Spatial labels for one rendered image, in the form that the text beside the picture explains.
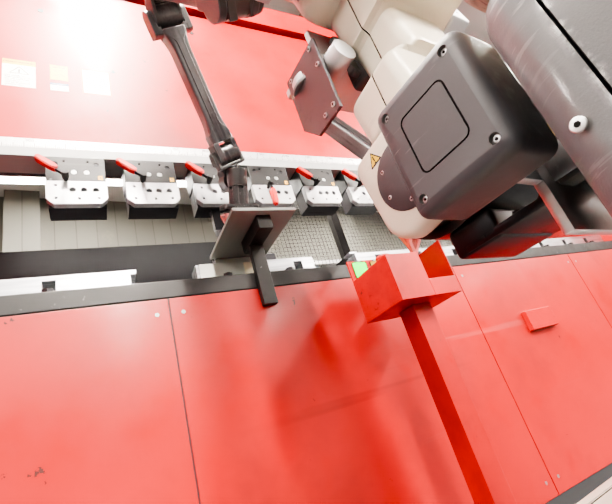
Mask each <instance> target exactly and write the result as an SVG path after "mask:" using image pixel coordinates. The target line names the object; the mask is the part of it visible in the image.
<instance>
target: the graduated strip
mask: <svg viewBox="0 0 612 504"><path fill-rule="evenodd" d="M0 146H19V147H37V148H56V149H74V150H93V151H111V152H130V153H148V154H167V155H185V156H204V157H209V154H210V152H209V150H208V149H192V148H176V147H160V146H144V145H128V144H112V143H96V142H80V141H64V140H48V139H32V138H16V137H0ZM241 153H242V155H243V157H244V159H259V160H278V161H297V162H315V163H334V164H352V165H359V164H360V162H361V161H362V160H361V159H351V158H335V157H319V156H303V155H287V154H271V153H255V152H241Z"/></svg>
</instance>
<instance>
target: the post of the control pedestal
mask: <svg viewBox="0 0 612 504"><path fill-rule="evenodd" d="M400 316H401V319H402V321H403V324H404V326H405V329H406V331H407V334H408V337H409V339H410V342H411V344H412V347H413V349H414V352H415V354H416V357H417V359H418V362H419V364H420V367H421V369H422V372H423V375H424V377H425V380H426V382H427V385H428V387H429V390H430V392H431V395H432V397H433V400H434V402H435V405H436V408H437V410H438V413H439V415H440V418H441V420H442V423H443V425H444V428H445V430H446V433H447V435H448V438H449V440H450V443H451V446H452V448H453V451H454V453H455V456H456V458H457V461H458V463H459V466H460V468H461V471H462V473H463V476H464V479H465V481H466V484H467V486H468V489H469V491H470V494H471V496H472V499H473V501H474V504H517V503H516V500H515V498H514V496H513V493H512V491H511V489H510V486H509V484H508V482H507V479H506V477H505V475H504V473H503V470H502V468H501V466H500V463H499V461H498V459H497V456H496V454H495V452H494V449H493V447H492V445H491V442H490V440H489V438H488V435H487V433H486V431H485V429H484V426H483V424H482V422H481V419H480V417H479V415H478V412H477V410H476V408H475V405H474V403H473V401H472V398H471V396H470V394H469V391H468V389H467V387H466V384H465V382H464V380H463V378H462V375H461V373H460V371H459V368H458V366H457V364H456V361H455V359H454V357H453V354H452V352H451V350H450V347H449V345H448V343H447V340H446V338H445V336H444V333H443V331H442V329H441V327H440V324H439V322H438V320H437V317H436V315H435V313H434V310H433V308H432V306H431V303H430V302H427V303H420V304H414V305H412V306H410V307H408V308H407V309H405V310H404V311H402V312H400Z"/></svg>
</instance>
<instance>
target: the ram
mask: <svg viewBox="0 0 612 504"><path fill-rule="evenodd" d="M143 11H146V7H145V6H144V5H140V4H135V3H130V2H126V1H121V0H0V137H16V138H32V139H48V140H64V141H80V142H96V143H112V144H128V145H144V146H160V147H176V148H192V149H208V147H209V145H208V143H207V141H206V139H205V133H204V129H203V126H202V123H201V121H200V119H199V116H198V114H197V112H196V110H195V107H194V105H193V103H192V101H191V98H190V96H189V94H188V92H187V90H186V87H185V85H184V83H183V81H182V78H181V76H180V74H179V72H178V69H177V67H176V65H175V63H174V60H173V58H172V56H171V54H170V53H169V51H168V49H167V48H166V46H165V45H164V43H163V42H162V41H161V40H157V41H152V38H151V36H150V34H149V32H148V30H147V27H146V25H145V23H144V20H143V18H142V12H143ZM189 17H190V20H191V22H192V24H193V30H192V32H190V33H187V37H188V40H189V43H190V46H191V49H192V51H193V53H194V56H195V58H196V60H197V63H198V65H199V67H200V70H201V72H202V74H203V77H204V79H205V81H206V84H207V86H208V88H209V90H210V93H211V95H212V97H213V100H214V102H215V104H216V107H217V109H218V111H219V113H220V115H221V117H222V119H223V121H224V123H225V124H226V126H227V127H228V128H229V130H230V132H231V134H232V137H234V138H235V140H236V143H237V145H238V146H239V148H240V150H241V152H255V153H271V154H287V155H303V156H319V157H335V158H351V159H360V158H358V157H357V156H356V155H354V154H353V153H352V152H350V151H349V150H347V149H346V148H345V147H343V146H342V145H341V144H339V143H338V142H337V141H335V140H334V139H332V138H331V137H330V136H328V135H327V134H326V133H324V134H323V135H322V136H318V135H315V134H311V133H308V132H305V131H304V129H303V126H302V124H301V121H300V119H299V115H298V113H297V110H296V107H295V104H294V102H293V100H289V99H288V96H287V94H286V92H287V90H288V85H287V82H288V80H289V78H290V77H291V75H292V73H293V71H294V69H295V67H296V66H297V64H298V62H299V60H300V58H301V56H302V55H303V53H304V51H305V49H306V47H307V45H308V43H307V41H304V40H299V39H295V38H290V37H286V36H281V35H277V34H272V33H267V32H263V31H258V30H254V29H249V28H245V27H240V26H235V25H231V24H226V23H220V24H215V25H214V24H212V23H210V22H209V21H208V19H204V18H199V17H194V16H190V15H189ZM2 58H7V59H14V60H22V61H29V62H35V64H36V88H27V87H18V86H10V85H1V83H2ZM49 64H51V65H58V66H66V67H68V81H60V80H52V79H50V65H49ZM81 69H86V70H94V71H101V72H108V73H109V75H110V83H111V92H112V97H111V96H102V95H93V94H84V93H83V91H82V78H81ZM50 82H53V83H61V84H69V92H64V91H55V90H50ZM35 154H40V155H42V156H44V157H45V156H52V157H74V158H96V159H104V162H105V172H106V176H122V168H121V167H120V166H118V165H117V164H116V158H121V159H123V160H140V161H161V162H173V164H174V169H175V174H176V178H185V177H186V173H187V168H186V167H185V163H186V161H190V162H192V163H205V164H211V162H210V159H209V157H204V156H185V155H167V154H148V153H130V152H111V151H93V150H74V149H56V148H37V147H19V146H0V173H33V174H45V167H44V166H42V165H41V164H39V163H37V162H36V161H35V159H34V155H35ZM237 165H239V166H240V167H244V168H246V166H247V165H249V166H271V167H285V170H286V173H287V176H288V179H289V180H290V179H291V177H292V175H293V174H294V172H295V170H296V168H297V167H299V166H300V167H302V168H315V169H330V170H331V172H332V175H333V178H334V179H335V178H336V176H337V175H338V173H339V172H340V171H341V170H343V169H344V168H345V169H347V170H358V166H359V165H352V164H334V163H315V162H297V161H278V160H259V159H245V160H244V161H243V162H241V163H239V164H237ZM237 165H235V166H237ZM235 166H234V167H235Z"/></svg>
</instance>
